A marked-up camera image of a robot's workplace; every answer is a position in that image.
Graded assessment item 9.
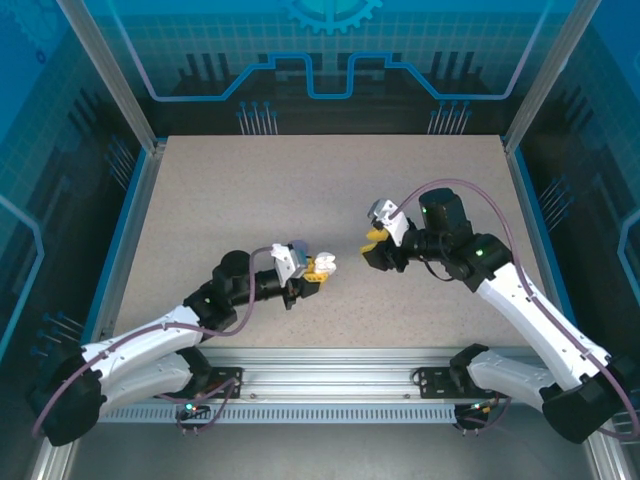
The white earbud charging case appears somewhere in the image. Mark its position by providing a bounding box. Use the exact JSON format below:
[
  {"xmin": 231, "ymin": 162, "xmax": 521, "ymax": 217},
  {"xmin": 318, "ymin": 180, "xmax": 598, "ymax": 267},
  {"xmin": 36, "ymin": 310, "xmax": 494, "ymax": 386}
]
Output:
[{"xmin": 312, "ymin": 250, "xmax": 340, "ymax": 277}]

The aluminium side rail blue trim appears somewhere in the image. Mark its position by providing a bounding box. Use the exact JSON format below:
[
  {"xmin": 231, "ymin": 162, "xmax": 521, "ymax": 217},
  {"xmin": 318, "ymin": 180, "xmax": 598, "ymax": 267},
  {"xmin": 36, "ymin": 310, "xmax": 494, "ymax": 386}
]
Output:
[
  {"xmin": 79, "ymin": 142, "xmax": 169, "ymax": 351},
  {"xmin": 503, "ymin": 142, "xmax": 589, "ymax": 346}
]

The aluminium mounting rail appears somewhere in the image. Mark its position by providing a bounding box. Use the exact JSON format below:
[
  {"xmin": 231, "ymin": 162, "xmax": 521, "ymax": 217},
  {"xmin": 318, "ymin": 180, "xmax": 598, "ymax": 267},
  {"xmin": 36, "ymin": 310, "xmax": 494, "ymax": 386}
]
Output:
[{"xmin": 64, "ymin": 346, "xmax": 599, "ymax": 404}]

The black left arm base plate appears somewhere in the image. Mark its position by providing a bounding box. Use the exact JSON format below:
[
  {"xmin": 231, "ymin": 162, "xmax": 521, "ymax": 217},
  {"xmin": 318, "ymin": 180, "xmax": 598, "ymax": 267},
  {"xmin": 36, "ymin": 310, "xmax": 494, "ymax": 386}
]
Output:
[{"xmin": 197, "ymin": 366, "xmax": 245, "ymax": 401}]

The slotted grey cable duct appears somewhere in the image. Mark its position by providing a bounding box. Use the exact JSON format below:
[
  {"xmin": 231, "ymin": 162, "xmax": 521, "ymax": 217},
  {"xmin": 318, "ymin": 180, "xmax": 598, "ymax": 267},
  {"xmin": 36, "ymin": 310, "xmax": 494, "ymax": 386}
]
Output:
[{"xmin": 97, "ymin": 403, "xmax": 474, "ymax": 426}]

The cable connector with green light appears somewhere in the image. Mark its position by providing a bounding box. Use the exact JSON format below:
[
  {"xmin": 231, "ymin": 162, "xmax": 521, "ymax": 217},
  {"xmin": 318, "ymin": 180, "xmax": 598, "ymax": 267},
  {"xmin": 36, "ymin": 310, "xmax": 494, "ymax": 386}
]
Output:
[
  {"xmin": 174, "ymin": 394, "xmax": 214, "ymax": 417},
  {"xmin": 457, "ymin": 398, "xmax": 501, "ymax": 419}
]

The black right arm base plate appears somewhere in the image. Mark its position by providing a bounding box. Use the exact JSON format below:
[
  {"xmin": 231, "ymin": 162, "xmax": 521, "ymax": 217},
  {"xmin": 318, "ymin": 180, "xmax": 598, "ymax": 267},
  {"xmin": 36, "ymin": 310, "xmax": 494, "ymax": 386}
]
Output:
[{"xmin": 416, "ymin": 366, "xmax": 511, "ymax": 401}]

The aluminium frame post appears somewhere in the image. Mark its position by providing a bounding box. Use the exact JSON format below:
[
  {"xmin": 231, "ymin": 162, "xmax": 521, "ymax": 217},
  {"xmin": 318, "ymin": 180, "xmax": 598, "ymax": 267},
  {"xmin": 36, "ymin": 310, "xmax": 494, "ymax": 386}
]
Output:
[
  {"xmin": 55, "ymin": 0, "xmax": 169, "ymax": 154},
  {"xmin": 501, "ymin": 0, "xmax": 603, "ymax": 155}
]

